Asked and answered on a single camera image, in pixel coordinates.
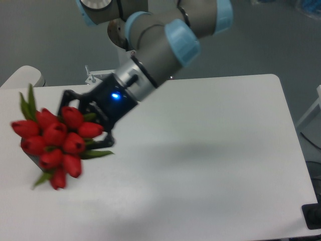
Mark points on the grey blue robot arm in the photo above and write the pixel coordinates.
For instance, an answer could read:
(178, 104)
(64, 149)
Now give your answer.
(163, 44)

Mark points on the black ribbed cylindrical vase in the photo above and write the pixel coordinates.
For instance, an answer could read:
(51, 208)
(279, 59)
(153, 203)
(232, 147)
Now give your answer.
(34, 147)

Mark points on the black device at table edge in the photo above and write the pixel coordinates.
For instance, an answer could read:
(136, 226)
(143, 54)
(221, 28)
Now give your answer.
(311, 213)

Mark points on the red tulip bouquet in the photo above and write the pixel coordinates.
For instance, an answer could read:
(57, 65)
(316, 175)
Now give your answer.
(65, 136)

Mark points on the white frame at right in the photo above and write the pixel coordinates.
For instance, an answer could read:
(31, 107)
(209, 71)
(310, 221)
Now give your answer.
(310, 114)

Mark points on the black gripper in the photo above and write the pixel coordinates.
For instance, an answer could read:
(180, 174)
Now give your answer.
(109, 100)

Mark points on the white chair seat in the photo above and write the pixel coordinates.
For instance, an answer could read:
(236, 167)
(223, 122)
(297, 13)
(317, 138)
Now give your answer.
(24, 76)

